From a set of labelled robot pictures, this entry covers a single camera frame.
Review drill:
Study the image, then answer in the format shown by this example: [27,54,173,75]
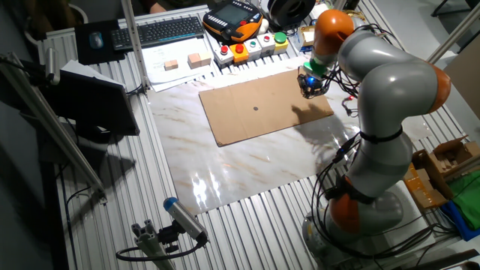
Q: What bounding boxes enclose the black computer monitor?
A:
[40,69,141,143]

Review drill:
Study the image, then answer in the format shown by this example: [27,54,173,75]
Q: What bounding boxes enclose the brown taped cardboard box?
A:
[403,149,455,210]

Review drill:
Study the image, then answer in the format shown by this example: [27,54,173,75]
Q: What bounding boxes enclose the green button white box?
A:
[243,37,263,62]

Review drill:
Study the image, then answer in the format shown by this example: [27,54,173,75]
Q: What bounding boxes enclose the aluminium frame strut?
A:
[0,52,108,206]

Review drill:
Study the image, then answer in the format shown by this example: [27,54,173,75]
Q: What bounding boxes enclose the dark computer mouse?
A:
[88,31,105,50]

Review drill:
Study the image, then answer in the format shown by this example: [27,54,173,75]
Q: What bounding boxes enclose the black mouse pad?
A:
[73,19,127,66]

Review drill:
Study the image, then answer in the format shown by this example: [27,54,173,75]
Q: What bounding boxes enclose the black camera cable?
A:
[115,239,208,263]

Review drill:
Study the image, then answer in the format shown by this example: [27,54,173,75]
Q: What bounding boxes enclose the black usb cable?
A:
[309,130,361,241]

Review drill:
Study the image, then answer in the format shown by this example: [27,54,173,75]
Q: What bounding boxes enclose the blue fabric bag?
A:
[439,200,480,242]

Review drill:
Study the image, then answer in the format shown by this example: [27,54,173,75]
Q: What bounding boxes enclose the black computer keyboard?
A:
[110,16,206,52]

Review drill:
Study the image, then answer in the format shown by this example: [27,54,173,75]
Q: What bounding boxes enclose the open cardboard box wooden pieces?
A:
[427,135,480,177]

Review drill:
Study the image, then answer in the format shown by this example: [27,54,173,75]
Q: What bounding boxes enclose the white paper behind monitor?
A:
[61,59,125,89]

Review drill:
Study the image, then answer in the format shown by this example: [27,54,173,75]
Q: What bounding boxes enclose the brown cardboard sheet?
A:
[198,68,335,147]

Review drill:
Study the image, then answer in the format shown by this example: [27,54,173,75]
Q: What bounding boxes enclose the slanted aluminium post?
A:
[426,3,480,65]

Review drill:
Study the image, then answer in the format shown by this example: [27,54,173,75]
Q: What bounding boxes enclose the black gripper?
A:
[297,73,330,99]

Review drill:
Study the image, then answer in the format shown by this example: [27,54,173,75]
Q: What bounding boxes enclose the green button yellow box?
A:
[272,31,290,55]

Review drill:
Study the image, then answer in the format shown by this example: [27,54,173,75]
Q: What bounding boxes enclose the black base cable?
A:
[337,220,462,260]

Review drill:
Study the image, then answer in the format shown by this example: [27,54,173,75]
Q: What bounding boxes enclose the upright aluminium post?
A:
[120,0,151,91]

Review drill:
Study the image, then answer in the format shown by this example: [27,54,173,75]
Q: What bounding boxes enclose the green cloth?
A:
[448,170,480,230]

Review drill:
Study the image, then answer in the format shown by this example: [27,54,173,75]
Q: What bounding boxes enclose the red mushroom button white box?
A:
[213,44,236,68]

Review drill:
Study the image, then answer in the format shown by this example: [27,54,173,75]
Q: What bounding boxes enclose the aluminium camera mount profile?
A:
[130,219,177,270]

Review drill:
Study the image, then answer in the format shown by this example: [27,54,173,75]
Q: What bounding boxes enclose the black filament spool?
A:
[266,0,317,28]

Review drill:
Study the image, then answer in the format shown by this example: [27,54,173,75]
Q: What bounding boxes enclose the printed white paper sheets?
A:
[141,37,222,93]

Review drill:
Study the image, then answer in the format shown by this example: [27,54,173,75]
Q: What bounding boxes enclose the black orange teach pendant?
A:
[202,0,264,43]

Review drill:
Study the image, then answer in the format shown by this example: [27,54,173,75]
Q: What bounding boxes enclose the small red button white box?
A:
[256,32,277,57]

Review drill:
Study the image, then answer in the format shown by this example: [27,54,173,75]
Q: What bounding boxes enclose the white marble pattern sheet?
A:
[146,55,432,217]

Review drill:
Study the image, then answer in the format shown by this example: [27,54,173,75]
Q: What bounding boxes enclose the silver depth camera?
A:
[163,196,209,243]

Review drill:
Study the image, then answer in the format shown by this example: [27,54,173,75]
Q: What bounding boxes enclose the small open cardboard box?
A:
[298,25,320,48]

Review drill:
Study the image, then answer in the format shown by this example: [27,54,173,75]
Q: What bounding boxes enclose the silver cylindrical camera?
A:
[44,46,61,86]

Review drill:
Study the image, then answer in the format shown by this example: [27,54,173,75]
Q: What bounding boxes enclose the brown cardboard panel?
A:
[443,44,480,121]

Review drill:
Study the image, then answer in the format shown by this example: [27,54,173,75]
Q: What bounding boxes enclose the black gripper sensor cable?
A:
[328,65,362,118]

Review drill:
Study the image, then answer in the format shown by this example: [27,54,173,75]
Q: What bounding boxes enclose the red button orange box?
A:
[229,43,250,65]

